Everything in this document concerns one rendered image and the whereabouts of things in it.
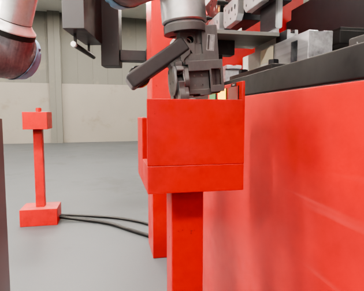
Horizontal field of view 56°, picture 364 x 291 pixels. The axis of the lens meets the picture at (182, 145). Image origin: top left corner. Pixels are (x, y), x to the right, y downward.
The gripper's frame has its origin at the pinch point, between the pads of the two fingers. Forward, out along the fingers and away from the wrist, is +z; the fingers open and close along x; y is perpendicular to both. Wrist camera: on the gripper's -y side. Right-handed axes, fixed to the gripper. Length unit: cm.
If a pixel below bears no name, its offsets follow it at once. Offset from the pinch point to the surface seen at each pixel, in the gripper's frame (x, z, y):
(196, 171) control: -4.8, 3.9, 1.1
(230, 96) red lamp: -0.2, -7.7, 9.4
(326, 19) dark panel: 85, -41, 87
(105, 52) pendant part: 176, -47, -12
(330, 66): -14.0, -10.5, 19.5
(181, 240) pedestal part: 2.2, 17.7, -1.2
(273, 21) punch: 33, -28, 35
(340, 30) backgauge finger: 30, -24, 54
